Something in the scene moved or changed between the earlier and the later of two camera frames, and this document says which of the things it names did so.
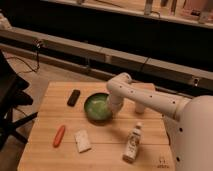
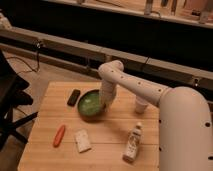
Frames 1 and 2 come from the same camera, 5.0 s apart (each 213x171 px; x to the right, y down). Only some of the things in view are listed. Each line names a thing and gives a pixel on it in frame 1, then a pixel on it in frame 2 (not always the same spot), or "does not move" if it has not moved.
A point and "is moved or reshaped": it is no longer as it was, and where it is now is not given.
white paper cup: (140, 108) does not move
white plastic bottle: (131, 148) does not move
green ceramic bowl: (98, 109) is moved or reshaped
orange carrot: (59, 136) does not move
